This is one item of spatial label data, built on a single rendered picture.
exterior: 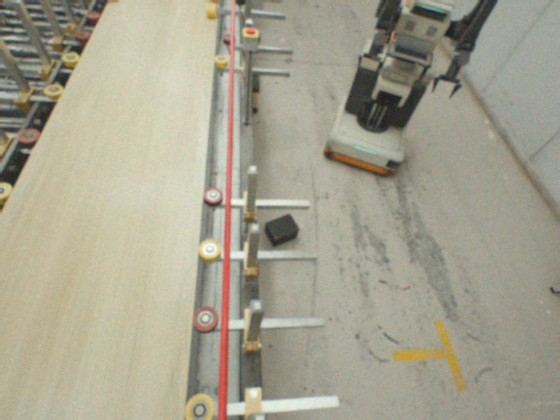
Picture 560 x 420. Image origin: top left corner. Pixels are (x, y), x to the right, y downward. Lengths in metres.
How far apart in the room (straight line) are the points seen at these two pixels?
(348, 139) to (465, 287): 1.37
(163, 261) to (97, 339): 0.30
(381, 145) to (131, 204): 1.97
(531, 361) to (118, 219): 2.48
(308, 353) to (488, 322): 1.23
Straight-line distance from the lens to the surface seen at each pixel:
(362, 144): 2.68
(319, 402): 1.16
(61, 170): 1.57
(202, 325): 1.11
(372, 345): 2.17
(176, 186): 1.39
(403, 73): 2.39
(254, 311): 0.87
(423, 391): 2.24
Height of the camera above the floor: 1.97
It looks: 55 degrees down
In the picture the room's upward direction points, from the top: 12 degrees clockwise
